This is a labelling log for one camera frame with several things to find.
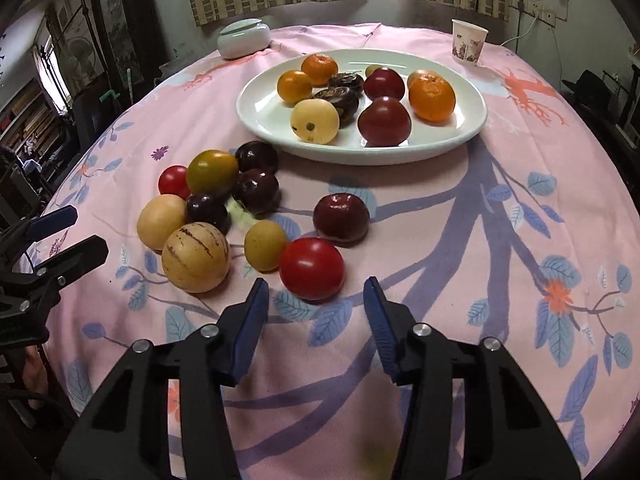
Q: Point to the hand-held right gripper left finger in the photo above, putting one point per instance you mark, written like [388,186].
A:
[250,332]

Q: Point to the pale green lidded jar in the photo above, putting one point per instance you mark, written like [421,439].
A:
[243,40]

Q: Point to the white wall socket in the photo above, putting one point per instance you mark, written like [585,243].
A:
[535,10]

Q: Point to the small yellow green fruit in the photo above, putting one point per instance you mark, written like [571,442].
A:
[265,245]

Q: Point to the pale yellow round melon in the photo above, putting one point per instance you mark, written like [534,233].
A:
[160,220]

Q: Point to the white oval plate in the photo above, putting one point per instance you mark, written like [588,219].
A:
[450,130]

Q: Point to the dark patterned round fruit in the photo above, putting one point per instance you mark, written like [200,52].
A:
[336,105]
[346,81]

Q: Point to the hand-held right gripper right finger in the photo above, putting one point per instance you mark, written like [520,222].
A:
[382,332]

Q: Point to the printed paper cup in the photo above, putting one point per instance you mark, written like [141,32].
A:
[468,42]

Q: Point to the pale yellow round fruit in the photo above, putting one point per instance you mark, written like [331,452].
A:
[315,121]

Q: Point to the tan oval fruit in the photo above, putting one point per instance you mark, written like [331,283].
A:
[414,76]

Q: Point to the wooden bookshelf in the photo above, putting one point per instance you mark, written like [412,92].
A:
[25,115]

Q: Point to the small tan round fruit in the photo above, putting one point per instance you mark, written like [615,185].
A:
[371,69]

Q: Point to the electric fan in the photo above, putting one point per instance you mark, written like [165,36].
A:
[80,57]

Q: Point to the orange mandarin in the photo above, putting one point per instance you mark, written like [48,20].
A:
[432,98]
[319,68]

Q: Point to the pink floral tablecloth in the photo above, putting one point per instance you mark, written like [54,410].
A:
[450,260]

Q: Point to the dark red tomato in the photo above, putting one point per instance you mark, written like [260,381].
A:
[384,84]
[385,121]

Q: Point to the green yellow tomato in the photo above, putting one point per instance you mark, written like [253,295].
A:
[212,173]

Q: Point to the striped pepino melon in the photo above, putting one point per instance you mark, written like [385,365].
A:
[195,257]

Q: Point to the yellow orange tomato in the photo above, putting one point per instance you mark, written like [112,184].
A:
[295,87]

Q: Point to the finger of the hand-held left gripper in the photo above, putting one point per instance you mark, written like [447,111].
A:
[85,255]
[55,219]

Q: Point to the framed wall picture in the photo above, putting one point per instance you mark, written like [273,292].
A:
[117,30]

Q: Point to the dark red plum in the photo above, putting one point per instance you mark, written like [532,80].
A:
[341,218]

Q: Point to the dark purple plum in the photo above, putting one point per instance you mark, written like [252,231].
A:
[256,156]
[207,212]
[256,191]

